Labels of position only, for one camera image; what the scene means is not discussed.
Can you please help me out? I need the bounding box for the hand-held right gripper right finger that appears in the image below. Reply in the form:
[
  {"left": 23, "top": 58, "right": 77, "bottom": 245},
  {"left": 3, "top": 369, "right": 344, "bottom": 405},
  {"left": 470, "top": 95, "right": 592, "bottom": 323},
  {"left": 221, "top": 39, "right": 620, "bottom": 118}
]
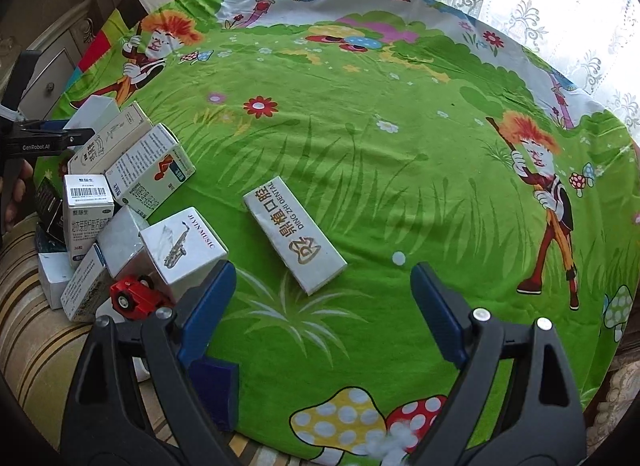
[{"left": 410, "top": 262, "right": 588, "bottom": 466}]

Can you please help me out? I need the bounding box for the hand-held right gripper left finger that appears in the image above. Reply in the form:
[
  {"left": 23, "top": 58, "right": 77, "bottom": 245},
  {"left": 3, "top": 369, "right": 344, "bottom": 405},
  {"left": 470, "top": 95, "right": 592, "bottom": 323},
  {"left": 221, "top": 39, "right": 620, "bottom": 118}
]
[{"left": 60, "top": 261, "right": 251, "bottom": 466}]

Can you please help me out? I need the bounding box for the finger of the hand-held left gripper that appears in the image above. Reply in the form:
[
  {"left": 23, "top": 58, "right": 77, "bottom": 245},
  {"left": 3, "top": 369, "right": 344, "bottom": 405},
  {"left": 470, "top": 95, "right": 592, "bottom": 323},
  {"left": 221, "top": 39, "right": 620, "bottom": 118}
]
[{"left": 37, "top": 118, "right": 96, "bottom": 147}]

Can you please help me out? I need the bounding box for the red toy car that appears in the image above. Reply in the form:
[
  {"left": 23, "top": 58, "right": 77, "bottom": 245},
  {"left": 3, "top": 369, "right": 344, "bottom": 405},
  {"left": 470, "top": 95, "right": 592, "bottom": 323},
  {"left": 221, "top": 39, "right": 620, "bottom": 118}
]
[{"left": 110, "top": 275, "right": 173, "bottom": 319}]

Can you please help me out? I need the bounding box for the small blue box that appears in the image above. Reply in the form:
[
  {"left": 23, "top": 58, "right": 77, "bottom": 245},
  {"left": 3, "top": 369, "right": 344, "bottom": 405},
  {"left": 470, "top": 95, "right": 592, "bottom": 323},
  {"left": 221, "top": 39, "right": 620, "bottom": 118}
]
[{"left": 189, "top": 356, "right": 240, "bottom": 432}]

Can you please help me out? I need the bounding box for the long white box gold print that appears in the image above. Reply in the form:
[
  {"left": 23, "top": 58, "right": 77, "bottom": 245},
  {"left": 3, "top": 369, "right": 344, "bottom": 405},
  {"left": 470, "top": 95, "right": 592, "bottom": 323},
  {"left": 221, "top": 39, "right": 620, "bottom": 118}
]
[{"left": 242, "top": 176, "right": 347, "bottom": 295}]

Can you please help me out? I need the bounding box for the person's left hand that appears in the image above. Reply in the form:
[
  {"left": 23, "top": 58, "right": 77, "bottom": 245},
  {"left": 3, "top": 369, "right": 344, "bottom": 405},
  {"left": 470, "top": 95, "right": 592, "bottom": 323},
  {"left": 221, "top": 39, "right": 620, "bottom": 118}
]
[{"left": 2, "top": 161, "right": 35, "bottom": 234}]

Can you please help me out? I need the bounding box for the plain matte white box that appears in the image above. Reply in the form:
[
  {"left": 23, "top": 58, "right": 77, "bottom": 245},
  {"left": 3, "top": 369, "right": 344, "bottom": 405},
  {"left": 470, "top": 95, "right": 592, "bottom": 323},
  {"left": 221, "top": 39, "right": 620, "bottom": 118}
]
[{"left": 70, "top": 96, "right": 121, "bottom": 134}]

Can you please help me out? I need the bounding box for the white box with saxophone print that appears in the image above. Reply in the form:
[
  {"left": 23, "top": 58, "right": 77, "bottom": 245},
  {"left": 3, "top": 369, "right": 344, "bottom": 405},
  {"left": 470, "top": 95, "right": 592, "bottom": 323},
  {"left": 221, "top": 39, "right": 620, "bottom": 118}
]
[{"left": 139, "top": 207, "right": 229, "bottom": 304}]

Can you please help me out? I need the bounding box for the cream carved cabinet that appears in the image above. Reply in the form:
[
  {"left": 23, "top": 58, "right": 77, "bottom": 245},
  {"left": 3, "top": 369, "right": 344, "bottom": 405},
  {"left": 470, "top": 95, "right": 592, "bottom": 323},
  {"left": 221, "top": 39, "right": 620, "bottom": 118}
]
[{"left": 0, "top": 0, "right": 108, "bottom": 117}]

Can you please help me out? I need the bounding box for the plain glossy white box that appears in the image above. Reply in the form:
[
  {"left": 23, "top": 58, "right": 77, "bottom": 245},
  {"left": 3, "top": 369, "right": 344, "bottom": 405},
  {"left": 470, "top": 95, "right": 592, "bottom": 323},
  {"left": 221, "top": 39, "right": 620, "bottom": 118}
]
[{"left": 96, "top": 206, "right": 150, "bottom": 279}]

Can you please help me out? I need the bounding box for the white box with blue text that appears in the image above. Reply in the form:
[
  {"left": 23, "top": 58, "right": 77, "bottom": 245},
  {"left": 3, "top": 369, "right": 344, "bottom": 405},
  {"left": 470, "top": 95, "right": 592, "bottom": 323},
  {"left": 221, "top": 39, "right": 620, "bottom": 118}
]
[{"left": 60, "top": 243, "right": 113, "bottom": 323}]

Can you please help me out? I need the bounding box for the small white box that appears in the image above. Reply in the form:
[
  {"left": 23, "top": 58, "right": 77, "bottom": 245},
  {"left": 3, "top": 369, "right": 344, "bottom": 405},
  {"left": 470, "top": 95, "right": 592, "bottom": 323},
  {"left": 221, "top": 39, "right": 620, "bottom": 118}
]
[{"left": 37, "top": 252, "right": 76, "bottom": 309}]

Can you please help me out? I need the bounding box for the white fluff tuft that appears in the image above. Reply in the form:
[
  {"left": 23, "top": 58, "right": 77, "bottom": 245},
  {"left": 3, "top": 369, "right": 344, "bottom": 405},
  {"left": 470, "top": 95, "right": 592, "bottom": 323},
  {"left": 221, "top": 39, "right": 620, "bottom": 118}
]
[{"left": 367, "top": 421, "right": 431, "bottom": 466}]

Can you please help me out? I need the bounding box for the green printed blanket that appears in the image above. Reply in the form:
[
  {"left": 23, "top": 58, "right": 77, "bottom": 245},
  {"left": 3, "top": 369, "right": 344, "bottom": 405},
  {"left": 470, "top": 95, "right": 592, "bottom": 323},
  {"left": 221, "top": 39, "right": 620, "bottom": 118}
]
[{"left": 50, "top": 0, "right": 640, "bottom": 462}]

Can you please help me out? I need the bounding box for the striped cushion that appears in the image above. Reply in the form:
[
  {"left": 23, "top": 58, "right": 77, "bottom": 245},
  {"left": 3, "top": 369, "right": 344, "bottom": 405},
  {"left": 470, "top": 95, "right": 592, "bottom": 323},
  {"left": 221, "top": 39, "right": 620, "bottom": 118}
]
[{"left": 0, "top": 216, "right": 261, "bottom": 466}]

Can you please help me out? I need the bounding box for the beige embroidered fabric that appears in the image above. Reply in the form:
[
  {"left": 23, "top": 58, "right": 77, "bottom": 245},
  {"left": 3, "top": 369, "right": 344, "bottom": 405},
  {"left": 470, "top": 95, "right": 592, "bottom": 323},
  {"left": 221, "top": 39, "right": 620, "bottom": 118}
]
[{"left": 585, "top": 346, "right": 640, "bottom": 447}]

